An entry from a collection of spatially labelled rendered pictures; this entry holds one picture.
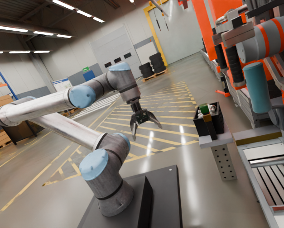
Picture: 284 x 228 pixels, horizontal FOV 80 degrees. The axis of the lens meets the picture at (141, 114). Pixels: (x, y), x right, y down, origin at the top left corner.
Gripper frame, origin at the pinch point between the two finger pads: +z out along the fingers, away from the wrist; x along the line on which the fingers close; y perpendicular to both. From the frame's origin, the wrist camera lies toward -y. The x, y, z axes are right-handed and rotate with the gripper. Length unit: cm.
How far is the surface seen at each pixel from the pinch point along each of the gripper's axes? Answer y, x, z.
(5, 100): -936, -598, -199
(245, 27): 27, 42, -29
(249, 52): 16, 51, -19
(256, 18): -4, 75, -32
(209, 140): -2.3, 29.4, 18.3
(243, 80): 23.4, 39.1, -11.6
